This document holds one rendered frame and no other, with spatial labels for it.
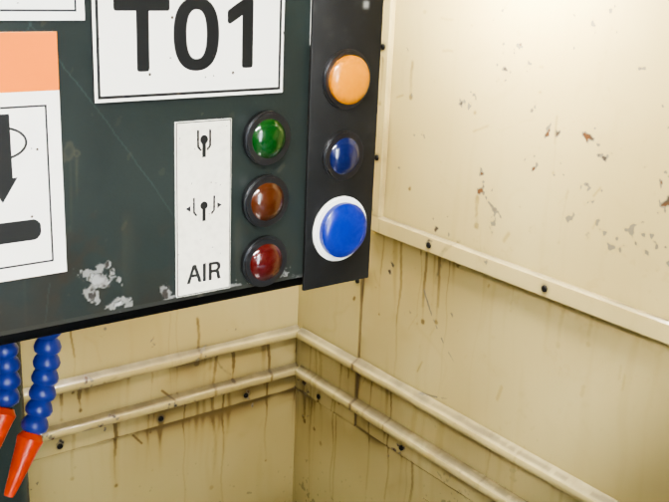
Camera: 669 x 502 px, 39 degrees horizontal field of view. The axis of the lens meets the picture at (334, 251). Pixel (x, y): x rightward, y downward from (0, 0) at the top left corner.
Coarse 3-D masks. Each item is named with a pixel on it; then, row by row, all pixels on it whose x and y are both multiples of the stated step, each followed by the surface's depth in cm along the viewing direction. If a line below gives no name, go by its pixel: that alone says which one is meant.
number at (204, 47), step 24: (192, 0) 43; (216, 0) 44; (240, 0) 44; (264, 0) 45; (192, 24) 43; (216, 24) 44; (240, 24) 45; (264, 24) 45; (192, 48) 43; (216, 48) 44; (240, 48) 45; (264, 48) 46; (192, 72) 44; (216, 72) 45; (240, 72) 45; (264, 72) 46
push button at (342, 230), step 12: (336, 204) 51; (348, 204) 51; (336, 216) 50; (348, 216) 51; (360, 216) 51; (324, 228) 50; (336, 228) 50; (348, 228) 51; (360, 228) 51; (324, 240) 50; (336, 240) 51; (348, 240) 51; (360, 240) 52; (336, 252) 51; (348, 252) 51
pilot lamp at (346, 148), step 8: (336, 144) 50; (344, 144) 50; (352, 144) 50; (336, 152) 50; (344, 152) 50; (352, 152) 50; (336, 160) 50; (344, 160) 50; (352, 160) 50; (336, 168) 50; (344, 168) 50; (352, 168) 51
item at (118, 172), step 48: (288, 0) 46; (288, 48) 47; (240, 96) 46; (288, 96) 47; (96, 144) 42; (144, 144) 43; (240, 144) 47; (96, 192) 43; (144, 192) 44; (240, 192) 47; (96, 240) 43; (144, 240) 45; (240, 240) 48; (288, 240) 50; (0, 288) 41; (48, 288) 42; (96, 288) 44; (144, 288) 45; (240, 288) 49; (0, 336) 42
